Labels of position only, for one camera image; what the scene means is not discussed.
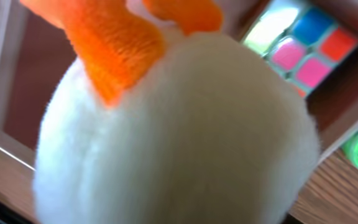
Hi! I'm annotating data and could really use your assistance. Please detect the white plush duck orange feet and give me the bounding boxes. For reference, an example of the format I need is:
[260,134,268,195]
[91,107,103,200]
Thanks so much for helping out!
[24,0,320,223]

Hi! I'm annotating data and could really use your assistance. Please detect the multicolour puzzle cube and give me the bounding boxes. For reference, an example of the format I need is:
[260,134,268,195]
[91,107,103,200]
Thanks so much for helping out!
[242,1,358,98]

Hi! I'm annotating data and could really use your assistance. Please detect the white cardboard box pink interior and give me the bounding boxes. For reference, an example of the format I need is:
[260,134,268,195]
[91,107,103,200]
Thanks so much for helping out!
[0,1,358,166]

